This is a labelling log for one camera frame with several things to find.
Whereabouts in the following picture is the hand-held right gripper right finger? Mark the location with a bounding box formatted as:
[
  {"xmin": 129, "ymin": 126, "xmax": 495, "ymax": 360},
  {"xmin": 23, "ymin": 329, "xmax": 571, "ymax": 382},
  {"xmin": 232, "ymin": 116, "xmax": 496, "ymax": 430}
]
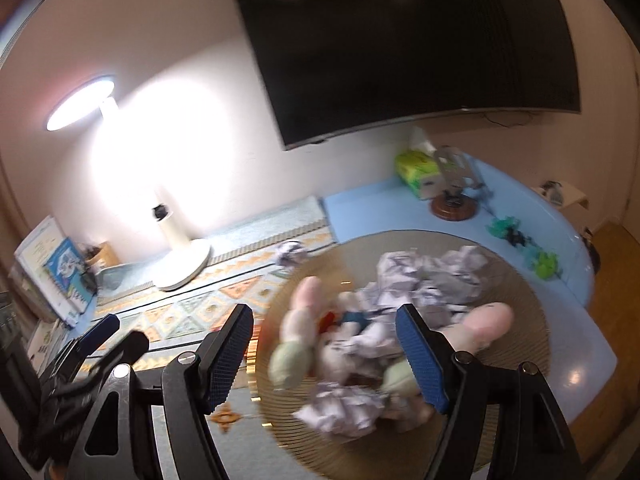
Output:
[{"xmin": 395, "ymin": 304, "xmax": 583, "ymax": 480}]

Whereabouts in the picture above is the black cable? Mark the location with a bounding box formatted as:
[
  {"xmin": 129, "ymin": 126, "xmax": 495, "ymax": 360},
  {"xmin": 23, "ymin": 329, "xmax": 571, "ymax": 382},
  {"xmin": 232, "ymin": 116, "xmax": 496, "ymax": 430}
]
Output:
[{"xmin": 481, "ymin": 111, "xmax": 537, "ymax": 127}]

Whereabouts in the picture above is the row of upright books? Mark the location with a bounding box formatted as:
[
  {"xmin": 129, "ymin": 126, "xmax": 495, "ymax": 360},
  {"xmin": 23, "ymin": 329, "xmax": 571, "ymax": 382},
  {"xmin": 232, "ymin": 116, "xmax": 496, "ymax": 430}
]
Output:
[{"xmin": 12, "ymin": 215, "xmax": 96, "ymax": 328}]

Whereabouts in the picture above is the blue patterned woven mat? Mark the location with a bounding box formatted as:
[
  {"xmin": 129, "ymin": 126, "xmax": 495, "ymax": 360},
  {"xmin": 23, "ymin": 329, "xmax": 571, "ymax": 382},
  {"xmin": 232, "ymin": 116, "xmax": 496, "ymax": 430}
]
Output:
[{"xmin": 92, "ymin": 195, "xmax": 337, "ymax": 480}]

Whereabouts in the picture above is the pile of paper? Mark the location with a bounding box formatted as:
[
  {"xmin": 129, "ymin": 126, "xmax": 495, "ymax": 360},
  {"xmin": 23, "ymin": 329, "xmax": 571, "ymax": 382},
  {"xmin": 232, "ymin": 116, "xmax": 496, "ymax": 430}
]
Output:
[{"xmin": 295, "ymin": 246, "xmax": 488, "ymax": 436}]

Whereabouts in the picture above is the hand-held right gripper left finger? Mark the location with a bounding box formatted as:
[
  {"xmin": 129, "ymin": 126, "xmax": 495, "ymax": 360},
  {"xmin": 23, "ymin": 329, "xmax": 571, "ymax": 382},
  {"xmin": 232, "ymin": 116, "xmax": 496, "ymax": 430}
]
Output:
[{"xmin": 67, "ymin": 304, "xmax": 256, "ymax": 480}]

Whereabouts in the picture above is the stack of flat workbooks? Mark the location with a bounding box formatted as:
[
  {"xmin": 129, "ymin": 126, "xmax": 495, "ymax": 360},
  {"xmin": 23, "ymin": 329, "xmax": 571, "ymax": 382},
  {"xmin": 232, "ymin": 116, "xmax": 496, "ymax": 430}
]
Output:
[{"xmin": 27, "ymin": 319, "xmax": 66, "ymax": 361}]

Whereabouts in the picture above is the black mesh pen holder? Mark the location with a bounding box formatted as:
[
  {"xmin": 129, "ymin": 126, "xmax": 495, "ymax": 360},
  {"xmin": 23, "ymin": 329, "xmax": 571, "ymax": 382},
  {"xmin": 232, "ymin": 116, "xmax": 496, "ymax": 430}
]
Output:
[{"xmin": 77, "ymin": 255, "xmax": 101, "ymax": 293}]

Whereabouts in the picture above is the white side shelf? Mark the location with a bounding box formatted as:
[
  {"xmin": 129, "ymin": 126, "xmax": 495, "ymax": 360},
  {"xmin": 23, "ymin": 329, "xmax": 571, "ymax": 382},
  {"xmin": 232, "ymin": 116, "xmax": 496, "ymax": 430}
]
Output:
[{"xmin": 531, "ymin": 180, "xmax": 590, "ymax": 209}]

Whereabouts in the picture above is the black flat screen monitor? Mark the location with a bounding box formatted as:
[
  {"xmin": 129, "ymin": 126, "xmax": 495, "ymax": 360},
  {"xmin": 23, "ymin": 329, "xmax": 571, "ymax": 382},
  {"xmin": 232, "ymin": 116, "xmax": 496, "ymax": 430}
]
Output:
[{"xmin": 223, "ymin": 0, "xmax": 582, "ymax": 151}]

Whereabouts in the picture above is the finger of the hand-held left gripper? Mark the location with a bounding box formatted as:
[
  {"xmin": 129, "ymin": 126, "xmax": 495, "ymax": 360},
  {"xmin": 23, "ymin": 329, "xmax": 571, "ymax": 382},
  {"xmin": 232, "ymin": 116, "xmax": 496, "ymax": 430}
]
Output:
[
  {"xmin": 50, "ymin": 314, "xmax": 122, "ymax": 378},
  {"xmin": 69, "ymin": 330, "xmax": 151, "ymax": 397}
]

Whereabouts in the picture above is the crumpled white paper ball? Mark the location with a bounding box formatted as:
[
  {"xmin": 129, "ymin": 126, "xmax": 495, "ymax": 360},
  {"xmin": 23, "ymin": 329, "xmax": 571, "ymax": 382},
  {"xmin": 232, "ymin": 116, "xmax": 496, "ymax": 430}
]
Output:
[{"xmin": 274, "ymin": 240, "xmax": 311, "ymax": 267}]

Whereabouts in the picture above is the white desk lamp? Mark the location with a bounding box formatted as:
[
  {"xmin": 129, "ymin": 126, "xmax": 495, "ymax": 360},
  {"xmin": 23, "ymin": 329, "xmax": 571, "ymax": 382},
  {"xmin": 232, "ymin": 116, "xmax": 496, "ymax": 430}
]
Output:
[{"xmin": 45, "ymin": 75, "xmax": 211, "ymax": 291}]

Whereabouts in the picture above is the plain dango plush skewer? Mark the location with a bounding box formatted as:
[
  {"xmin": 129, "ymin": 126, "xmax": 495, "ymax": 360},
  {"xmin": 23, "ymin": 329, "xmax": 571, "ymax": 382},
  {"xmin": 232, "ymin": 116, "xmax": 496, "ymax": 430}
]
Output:
[{"xmin": 269, "ymin": 276, "xmax": 327, "ymax": 390}]

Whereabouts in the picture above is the white cat plush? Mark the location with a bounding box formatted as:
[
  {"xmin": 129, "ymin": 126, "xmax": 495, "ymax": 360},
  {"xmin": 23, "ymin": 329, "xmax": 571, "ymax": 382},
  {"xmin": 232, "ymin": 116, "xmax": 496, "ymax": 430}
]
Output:
[{"xmin": 317, "ymin": 332, "xmax": 386, "ymax": 383}]

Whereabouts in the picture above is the green toy figure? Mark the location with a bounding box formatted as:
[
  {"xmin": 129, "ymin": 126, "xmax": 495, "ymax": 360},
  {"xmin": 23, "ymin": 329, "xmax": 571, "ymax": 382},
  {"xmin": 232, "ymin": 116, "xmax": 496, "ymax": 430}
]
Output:
[
  {"xmin": 525, "ymin": 249, "xmax": 562, "ymax": 279},
  {"xmin": 487, "ymin": 215, "xmax": 532, "ymax": 247}
]

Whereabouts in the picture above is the green tissue box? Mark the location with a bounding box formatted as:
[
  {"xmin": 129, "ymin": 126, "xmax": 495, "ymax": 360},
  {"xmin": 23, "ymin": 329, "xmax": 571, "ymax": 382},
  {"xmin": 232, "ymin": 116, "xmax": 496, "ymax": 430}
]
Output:
[{"xmin": 395, "ymin": 140, "xmax": 443, "ymax": 198}]

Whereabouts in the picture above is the dango plush skewer with faces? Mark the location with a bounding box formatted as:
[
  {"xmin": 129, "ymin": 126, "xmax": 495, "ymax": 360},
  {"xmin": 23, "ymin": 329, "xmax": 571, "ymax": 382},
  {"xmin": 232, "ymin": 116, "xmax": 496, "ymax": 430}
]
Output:
[{"xmin": 382, "ymin": 302, "xmax": 515, "ymax": 421}]

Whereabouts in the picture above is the metal stand with wooden base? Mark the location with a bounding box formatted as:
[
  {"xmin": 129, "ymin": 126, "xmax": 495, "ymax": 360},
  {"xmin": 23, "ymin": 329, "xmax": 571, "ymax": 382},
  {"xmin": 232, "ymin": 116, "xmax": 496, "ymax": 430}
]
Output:
[{"xmin": 431, "ymin": 146, "xmax": 478, "ymax": 221}]

